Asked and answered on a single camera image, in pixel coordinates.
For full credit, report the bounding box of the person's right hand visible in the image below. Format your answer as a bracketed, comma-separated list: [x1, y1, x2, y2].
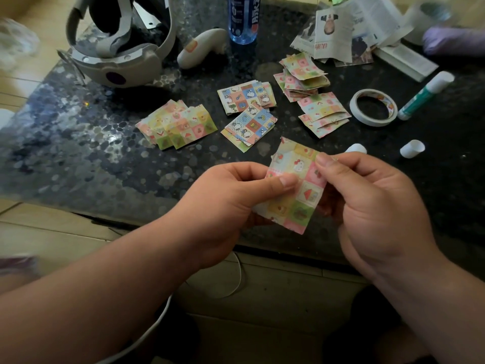
[314, 151, 448, 287]

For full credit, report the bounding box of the person's left hand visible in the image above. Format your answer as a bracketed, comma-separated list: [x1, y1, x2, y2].
[166, 161, 300, 270]

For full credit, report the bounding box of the pastel patterned paper square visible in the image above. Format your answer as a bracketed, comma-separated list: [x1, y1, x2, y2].
[252, 136, 329, 235]

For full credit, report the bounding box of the person's left forearm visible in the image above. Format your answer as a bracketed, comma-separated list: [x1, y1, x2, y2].
[0, 218, 213, 364]

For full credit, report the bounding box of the person's right forearm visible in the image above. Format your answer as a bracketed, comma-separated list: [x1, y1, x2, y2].
[364, 251, 485, 364]

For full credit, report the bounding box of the pile of folded pastel papers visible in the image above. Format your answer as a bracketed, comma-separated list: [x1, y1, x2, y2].
[273, 52, 331, 103]
[297, 92, 352, 139]

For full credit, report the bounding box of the pile of blue patterned papers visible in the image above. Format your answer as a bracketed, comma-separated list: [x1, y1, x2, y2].
[220, 106, 278, 153]
[217, 80, 277, 116]

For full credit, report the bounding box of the white tape roll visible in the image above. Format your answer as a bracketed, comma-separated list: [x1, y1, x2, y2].
[349, 88, 399, 128]

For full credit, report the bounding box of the white glue stick cap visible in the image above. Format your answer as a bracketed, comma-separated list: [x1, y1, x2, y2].
[399, 139, 426, 160]

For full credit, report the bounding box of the pile of pastel patterned papers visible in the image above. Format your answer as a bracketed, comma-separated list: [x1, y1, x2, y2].
[135, 99, 218, 151]

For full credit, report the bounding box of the green and white glue stick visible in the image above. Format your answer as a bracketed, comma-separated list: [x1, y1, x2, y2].
[397, 71, 455, 121]

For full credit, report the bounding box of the white book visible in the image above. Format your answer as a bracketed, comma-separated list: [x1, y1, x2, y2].
[373, 43, 439, 83]

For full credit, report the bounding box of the pile of printed magazine pages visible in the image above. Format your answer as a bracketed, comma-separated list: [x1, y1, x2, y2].
[289, 0, 414, 68]

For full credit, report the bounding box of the white handheld controller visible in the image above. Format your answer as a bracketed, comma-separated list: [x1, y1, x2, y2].
[177, 28, 229, 70]

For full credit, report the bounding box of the blue plastic drink bottle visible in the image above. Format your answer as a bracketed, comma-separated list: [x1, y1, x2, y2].
[227, 0, 262, 45]

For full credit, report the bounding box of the white paper roll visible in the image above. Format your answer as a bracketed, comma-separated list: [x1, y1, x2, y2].
[403, 1, 454, 47]

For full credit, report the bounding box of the grey headset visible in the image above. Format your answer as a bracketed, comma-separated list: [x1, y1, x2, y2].
[57, 0, 178, 89]

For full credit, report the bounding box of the clear plastic bag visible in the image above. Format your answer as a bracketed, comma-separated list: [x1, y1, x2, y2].
[0, 17, 41, 69]

